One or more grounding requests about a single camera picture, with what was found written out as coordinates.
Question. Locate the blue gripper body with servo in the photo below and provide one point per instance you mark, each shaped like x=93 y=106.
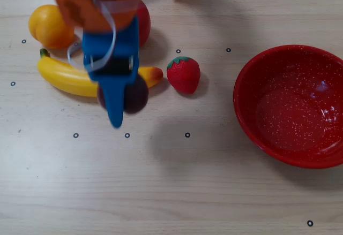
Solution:
x=112 y=81

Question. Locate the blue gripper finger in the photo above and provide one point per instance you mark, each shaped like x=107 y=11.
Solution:
x=115 y=101

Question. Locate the dark purple plum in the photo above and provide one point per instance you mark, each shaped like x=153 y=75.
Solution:
x=136 y=95

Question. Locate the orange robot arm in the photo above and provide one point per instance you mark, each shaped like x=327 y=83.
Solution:
x=80 y=7

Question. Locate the red speckled enamel bowl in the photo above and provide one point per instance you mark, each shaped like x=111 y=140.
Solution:
x=281 y=117

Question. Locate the red toy apple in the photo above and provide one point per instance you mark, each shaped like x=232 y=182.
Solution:
x=144 y=23

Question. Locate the yellow toy banana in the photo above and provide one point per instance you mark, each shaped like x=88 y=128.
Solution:
x=61 y=77

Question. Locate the red toy strawberry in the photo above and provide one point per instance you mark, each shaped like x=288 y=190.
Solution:
x=185 y=77

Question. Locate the yellow orange toy peach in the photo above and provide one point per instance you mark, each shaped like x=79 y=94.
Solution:
x=43 y=29

